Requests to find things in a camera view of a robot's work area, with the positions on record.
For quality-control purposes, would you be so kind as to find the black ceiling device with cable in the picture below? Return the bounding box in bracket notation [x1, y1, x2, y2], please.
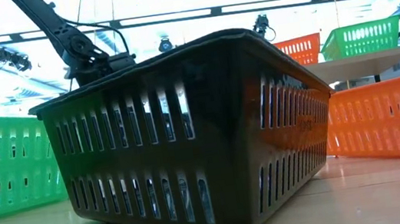
[251, 12, 277, 44]

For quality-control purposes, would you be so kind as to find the wooden shelf with black legs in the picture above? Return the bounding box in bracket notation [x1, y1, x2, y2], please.
[300, 25, 400, 93]

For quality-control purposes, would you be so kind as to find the orange plastic basket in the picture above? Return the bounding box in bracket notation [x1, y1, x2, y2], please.
[318, 74, 400, 171]
[273, 32, 325, 70]

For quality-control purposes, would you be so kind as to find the round black ceiling camera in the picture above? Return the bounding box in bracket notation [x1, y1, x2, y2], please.
[156, 35, 175, 54]

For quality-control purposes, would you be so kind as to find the black ceiling camera cluster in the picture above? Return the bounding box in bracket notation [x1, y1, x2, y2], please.
[0, 42, 34, 76]

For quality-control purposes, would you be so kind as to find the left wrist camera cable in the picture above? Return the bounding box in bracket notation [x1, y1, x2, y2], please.
[62, 10, 132, 64]

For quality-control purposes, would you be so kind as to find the black plastic basket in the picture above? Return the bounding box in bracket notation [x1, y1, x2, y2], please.
[21, 16, 353, 224]

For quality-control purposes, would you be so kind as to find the long ceiling light strip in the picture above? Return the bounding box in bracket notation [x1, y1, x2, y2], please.
[0, 0, 355, 47]

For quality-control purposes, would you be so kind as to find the green plastic basket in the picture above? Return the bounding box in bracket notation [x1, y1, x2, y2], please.
[317, 15, 400, 63]
[0, 102, 71, 222]

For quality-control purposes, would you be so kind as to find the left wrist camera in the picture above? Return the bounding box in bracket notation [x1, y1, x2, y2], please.
[106, 50, 139, 74]

